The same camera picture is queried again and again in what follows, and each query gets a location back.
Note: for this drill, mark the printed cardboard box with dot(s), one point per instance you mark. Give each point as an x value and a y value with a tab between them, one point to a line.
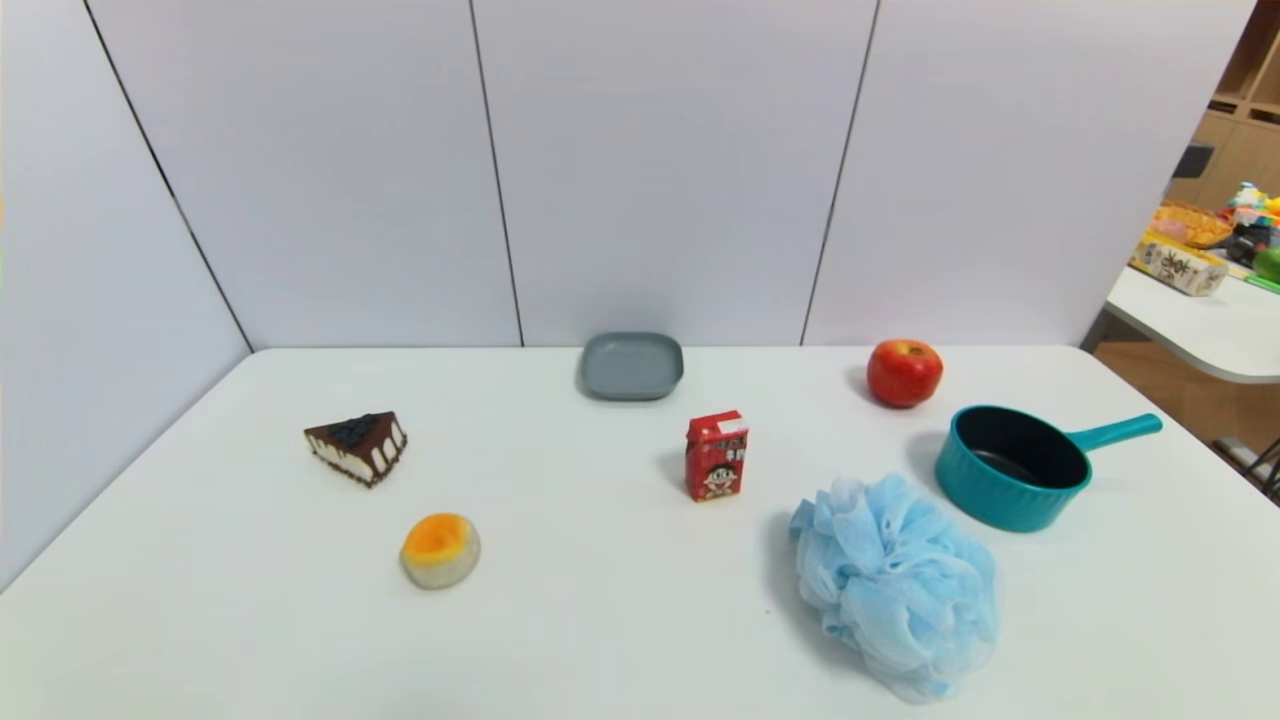
1178	265

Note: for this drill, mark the red apple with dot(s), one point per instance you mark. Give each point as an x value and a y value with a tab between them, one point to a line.
904	374

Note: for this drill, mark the green round object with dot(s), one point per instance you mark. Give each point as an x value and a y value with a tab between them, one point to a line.
1269	265

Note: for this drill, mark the white side table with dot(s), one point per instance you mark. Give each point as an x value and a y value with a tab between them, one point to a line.
1205	332

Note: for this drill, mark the grey rounded square dish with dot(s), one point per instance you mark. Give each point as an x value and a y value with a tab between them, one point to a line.
632	366

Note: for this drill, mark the orange topped egg tart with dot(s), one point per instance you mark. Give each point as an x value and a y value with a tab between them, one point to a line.
440	552

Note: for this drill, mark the light blue mesh bath sponge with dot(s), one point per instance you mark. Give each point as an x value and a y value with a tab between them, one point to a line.
895	590

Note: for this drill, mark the black chair base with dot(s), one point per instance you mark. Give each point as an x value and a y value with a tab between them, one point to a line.
1248	460

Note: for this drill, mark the wooden shelf unit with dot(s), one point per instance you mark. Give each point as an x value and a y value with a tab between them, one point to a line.
1245	130

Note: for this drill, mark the woven basket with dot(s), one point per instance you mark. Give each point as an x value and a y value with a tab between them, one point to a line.
1190	224

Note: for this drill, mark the chocolate blueberry cake slice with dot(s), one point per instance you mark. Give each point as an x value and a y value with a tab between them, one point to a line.
358	448

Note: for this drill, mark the pile of colourful toys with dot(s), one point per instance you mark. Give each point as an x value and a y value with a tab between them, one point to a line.
1255	215

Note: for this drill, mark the red milk carton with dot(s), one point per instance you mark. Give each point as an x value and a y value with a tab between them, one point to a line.
716	460

